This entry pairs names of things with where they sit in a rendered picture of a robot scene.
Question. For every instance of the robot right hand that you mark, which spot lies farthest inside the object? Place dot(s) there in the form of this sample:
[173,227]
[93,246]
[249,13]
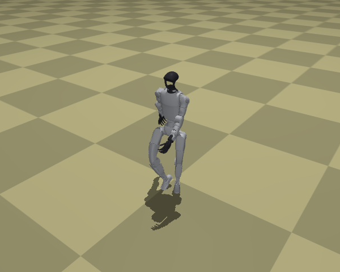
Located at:
[160,121]

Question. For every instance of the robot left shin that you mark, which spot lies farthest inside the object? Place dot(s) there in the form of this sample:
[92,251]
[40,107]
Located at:
[178,170]

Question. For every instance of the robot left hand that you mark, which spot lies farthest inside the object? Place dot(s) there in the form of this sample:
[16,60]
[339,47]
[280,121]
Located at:
[167,145]

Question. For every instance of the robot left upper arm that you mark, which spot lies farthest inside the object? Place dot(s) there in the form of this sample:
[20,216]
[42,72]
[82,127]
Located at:
[184,100]

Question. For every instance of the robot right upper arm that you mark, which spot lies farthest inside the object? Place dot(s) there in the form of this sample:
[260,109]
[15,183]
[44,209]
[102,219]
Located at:
[157,93]

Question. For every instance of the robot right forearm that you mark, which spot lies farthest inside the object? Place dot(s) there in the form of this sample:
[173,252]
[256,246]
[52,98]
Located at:
[160,112]

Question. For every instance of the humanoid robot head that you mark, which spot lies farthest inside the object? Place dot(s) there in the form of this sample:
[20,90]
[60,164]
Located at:
[171,77]

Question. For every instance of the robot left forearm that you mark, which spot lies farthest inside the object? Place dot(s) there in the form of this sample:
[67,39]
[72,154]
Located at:
[176,128]

